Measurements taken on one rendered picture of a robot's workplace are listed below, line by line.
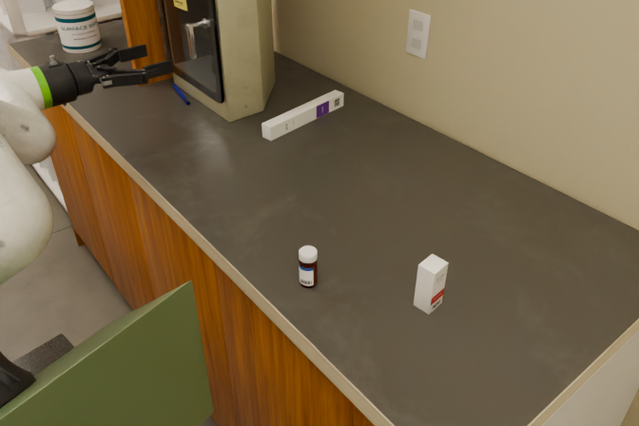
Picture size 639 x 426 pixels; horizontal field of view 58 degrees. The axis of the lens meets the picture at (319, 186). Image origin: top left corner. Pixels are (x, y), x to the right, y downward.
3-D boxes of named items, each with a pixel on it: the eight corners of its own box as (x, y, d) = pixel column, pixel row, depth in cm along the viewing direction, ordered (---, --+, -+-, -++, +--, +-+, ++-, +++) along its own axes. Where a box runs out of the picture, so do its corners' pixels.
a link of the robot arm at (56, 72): (43, 103, 132) (57, 116, 126) (29, 53, 125) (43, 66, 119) (69, 95, 135) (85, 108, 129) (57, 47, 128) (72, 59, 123)
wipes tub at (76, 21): (94, 37, 210) (85, -5, 201) (107, 48, 201) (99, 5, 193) (57, 46, 203) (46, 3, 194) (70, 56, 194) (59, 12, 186)
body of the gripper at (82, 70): (73, 69, 124) (114, 59, 129) (59, 58, 129) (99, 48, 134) (81, 102, 128) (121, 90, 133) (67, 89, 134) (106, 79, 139)
